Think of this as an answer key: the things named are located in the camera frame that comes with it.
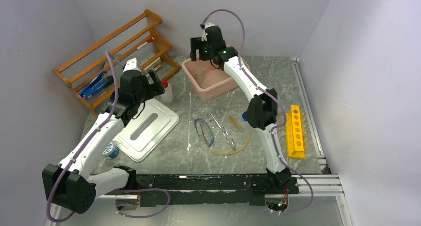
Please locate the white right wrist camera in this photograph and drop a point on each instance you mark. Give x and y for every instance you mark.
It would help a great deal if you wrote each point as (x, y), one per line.
(206, 27)

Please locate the tan rubber tube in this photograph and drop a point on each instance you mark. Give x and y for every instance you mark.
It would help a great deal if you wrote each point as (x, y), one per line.
(227, 152)

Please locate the metal crucible tongs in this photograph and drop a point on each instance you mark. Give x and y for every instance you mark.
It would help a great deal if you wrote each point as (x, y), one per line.
(217, 117)

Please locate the white red-capped squeeze bottle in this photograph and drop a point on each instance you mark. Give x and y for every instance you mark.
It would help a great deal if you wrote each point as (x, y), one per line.
(167, 96)

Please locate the brown test tube brush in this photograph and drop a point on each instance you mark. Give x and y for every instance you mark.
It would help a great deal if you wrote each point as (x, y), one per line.
(235, 122)

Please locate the blue white tape roll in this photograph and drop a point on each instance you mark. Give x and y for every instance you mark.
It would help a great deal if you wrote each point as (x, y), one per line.
(111, 151)

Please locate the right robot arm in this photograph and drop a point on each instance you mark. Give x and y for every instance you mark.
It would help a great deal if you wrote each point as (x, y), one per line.
(262, 108)

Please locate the wooden shelf rack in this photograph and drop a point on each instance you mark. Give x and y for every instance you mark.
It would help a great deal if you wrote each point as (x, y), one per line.
(80, 70)

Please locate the white pen on shelf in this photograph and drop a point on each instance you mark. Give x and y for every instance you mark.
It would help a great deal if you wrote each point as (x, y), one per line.
(154, 69)

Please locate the blue stapler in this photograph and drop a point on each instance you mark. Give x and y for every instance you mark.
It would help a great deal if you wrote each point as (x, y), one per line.
(98, 84)

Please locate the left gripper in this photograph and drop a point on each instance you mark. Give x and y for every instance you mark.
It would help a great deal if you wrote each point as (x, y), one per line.
(158, 88)

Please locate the white tray lid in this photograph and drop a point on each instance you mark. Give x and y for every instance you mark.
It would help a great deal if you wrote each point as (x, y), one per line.
(142, 135)

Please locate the clear glass beaker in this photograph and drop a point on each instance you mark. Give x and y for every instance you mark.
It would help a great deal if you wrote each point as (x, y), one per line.
(199, 76)

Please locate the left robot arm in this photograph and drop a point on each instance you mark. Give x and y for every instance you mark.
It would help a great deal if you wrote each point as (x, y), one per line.
(69, 184)

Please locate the white green eraser box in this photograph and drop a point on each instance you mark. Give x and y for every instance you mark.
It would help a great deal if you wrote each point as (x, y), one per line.
(153, 66)

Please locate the yellow test tube rack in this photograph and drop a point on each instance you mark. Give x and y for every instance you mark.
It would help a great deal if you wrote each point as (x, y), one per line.
(295, 133)

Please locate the pink plastic bin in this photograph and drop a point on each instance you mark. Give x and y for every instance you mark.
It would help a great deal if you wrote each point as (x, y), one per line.
(216, 82)

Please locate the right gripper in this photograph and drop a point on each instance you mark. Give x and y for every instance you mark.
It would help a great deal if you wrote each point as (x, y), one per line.
(196, 43)

